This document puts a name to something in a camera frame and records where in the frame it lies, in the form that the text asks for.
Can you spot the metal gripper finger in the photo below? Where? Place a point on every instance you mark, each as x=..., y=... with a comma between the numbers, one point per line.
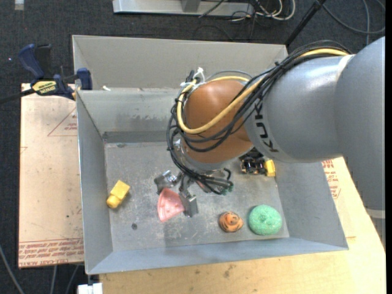
x=166, y=179
x=190, y=204

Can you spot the pink toy pizza slice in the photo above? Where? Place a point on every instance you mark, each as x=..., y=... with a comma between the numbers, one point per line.
x=168, y=205

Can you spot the grey metal bin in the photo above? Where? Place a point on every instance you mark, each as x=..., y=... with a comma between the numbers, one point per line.
x=147, y=164

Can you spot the orange striped toy tiger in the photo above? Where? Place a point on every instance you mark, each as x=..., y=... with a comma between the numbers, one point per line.
x=230, y=221

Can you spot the yellow toy block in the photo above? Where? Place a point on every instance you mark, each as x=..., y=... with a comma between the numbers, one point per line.
x=119, y=193

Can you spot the black and yellow toy vehicle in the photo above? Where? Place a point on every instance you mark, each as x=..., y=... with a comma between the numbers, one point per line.
x=254, y=166

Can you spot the green round sponge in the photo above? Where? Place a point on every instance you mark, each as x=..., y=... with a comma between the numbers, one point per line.
x=265, y=220

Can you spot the brown cardboard board, red print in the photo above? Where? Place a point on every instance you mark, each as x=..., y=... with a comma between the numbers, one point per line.
x=49, y=176

